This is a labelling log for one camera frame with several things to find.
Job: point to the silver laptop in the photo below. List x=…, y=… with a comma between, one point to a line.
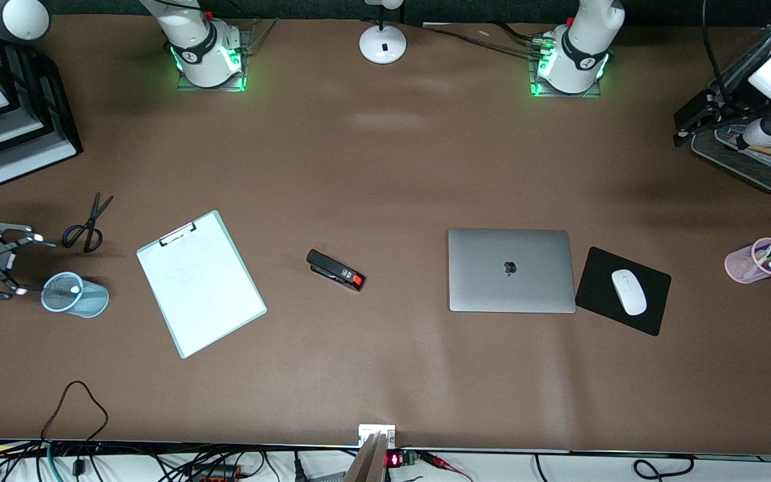
x=479, y=281

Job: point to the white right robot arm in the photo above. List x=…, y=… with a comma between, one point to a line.
x=205, y=53

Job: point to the clear acrylic bracket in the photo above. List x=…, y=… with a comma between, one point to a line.
x=258, y=37

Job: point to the yellow marker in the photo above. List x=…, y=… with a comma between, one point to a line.
x=763, y=150

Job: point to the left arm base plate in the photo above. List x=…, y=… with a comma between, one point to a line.
x=539, y=92

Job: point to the black mouse pad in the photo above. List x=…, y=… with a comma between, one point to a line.
x=596, y=288

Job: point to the black stacked paper tray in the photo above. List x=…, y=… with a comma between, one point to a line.
x=57, y=114

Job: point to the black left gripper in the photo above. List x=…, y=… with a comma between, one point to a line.
x=728, y=112

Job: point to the red LED display board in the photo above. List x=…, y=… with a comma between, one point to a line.
x=395, y=460

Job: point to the pink mesh pen cup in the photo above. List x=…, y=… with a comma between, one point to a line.
x=740, y=264

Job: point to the brown camera post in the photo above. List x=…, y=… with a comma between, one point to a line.
x=369, y=462

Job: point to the white computer mouse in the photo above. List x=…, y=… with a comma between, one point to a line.
x=628, y=292

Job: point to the white clipboard teal edge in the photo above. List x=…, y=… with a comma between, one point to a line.
x=211, y=314

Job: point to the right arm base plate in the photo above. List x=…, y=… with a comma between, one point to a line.
x=185, y=84

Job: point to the light blue mesh cup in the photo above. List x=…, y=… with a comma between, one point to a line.
x=91, y=304

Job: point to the black stapler red tip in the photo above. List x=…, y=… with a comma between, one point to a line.
x=332, y=268

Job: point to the white lamp base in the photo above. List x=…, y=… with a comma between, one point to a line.
x=383, y=43

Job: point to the orange black connector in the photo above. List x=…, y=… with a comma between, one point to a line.
x=215, y=472

